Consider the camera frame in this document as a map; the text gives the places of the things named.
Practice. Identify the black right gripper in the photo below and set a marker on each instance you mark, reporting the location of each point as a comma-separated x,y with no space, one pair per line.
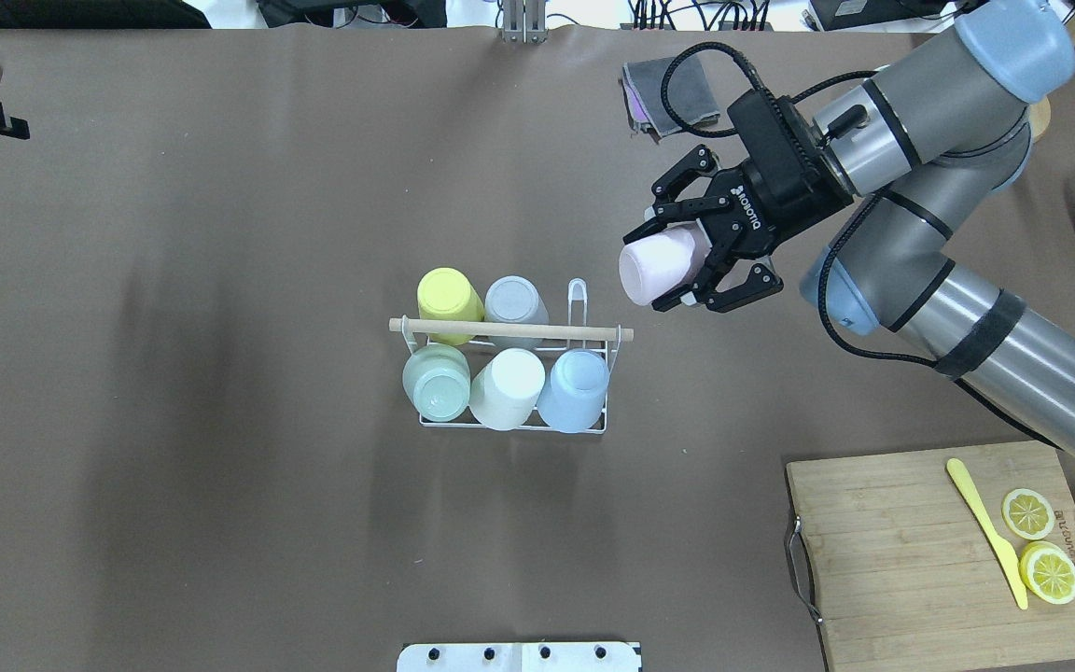
774,201

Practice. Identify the pink cup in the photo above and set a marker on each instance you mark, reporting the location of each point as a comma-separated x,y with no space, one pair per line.
651,267

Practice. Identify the mint green cup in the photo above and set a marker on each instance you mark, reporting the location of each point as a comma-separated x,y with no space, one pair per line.
436,380

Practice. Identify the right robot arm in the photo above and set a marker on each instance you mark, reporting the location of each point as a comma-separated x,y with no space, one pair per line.
922,142

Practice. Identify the grey cup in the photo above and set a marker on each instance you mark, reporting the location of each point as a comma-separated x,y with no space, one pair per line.
514,300

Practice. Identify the light blue cup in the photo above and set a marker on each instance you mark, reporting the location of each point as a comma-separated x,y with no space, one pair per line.
573,397

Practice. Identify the white cup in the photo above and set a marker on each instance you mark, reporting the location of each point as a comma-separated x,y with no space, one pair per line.
507,389

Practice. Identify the yellow cup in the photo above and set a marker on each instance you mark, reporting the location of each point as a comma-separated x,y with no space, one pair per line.
446,295

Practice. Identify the purple cloth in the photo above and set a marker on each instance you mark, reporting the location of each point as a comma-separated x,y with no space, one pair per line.
636,113

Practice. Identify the grey folded cloth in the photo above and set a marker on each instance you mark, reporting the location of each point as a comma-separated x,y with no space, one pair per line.
689,93

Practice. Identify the yellow plastic knife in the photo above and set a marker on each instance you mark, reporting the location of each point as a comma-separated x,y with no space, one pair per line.
1002,549

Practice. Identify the bamboo cutting board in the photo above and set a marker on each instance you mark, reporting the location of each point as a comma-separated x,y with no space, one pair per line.
903,577

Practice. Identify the lemon slice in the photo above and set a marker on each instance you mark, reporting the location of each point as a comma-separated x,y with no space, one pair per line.
1048,572
1028,514

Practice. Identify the white wire cup holder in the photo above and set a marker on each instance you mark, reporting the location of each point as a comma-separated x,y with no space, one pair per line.
480,341

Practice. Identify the aluminium frame post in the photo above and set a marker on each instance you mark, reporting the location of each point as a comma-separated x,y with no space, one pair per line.
523,21

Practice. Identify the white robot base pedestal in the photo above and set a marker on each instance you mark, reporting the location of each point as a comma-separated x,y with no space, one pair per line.
522,656

